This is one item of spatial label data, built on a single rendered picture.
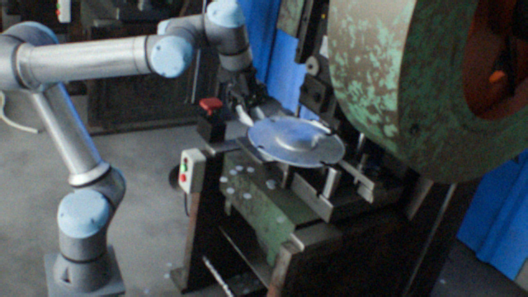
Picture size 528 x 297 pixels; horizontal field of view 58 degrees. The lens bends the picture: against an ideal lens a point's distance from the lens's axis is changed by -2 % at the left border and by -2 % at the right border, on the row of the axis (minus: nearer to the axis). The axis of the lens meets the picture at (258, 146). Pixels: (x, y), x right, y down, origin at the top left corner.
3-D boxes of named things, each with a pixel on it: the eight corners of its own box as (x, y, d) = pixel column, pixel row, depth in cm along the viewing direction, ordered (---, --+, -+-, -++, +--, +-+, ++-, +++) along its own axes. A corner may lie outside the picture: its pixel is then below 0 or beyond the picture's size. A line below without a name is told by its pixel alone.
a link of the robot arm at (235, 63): (212, 49, 113) (239, 34, 116) (216, 65, 116) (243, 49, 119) (229, 60, 108) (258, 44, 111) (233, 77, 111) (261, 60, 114)
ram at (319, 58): (320, 120, 133) (348, 14, 119) (289, 96, 143) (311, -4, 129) (365, 113, 143) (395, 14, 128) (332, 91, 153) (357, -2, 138)
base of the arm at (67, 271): (57, 298, 119) (55, 270, 115) (51, 257, 131) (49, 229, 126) (118, 286, 126) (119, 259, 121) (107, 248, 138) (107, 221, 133)
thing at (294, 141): (304, 113, 161) (304, 111, 161) (364, 157, 142) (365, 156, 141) (229, 124, 145) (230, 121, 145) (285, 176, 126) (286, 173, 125)
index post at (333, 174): (327, 199, 133) (336, 170, 129) (320, 192, 135) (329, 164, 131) (335, 196, 135) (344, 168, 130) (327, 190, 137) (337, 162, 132)
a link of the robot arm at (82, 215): (51, 256, 118) (49, 213, 112) (71, 222, 130) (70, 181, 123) (99, 264, 119) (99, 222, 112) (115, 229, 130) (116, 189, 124)
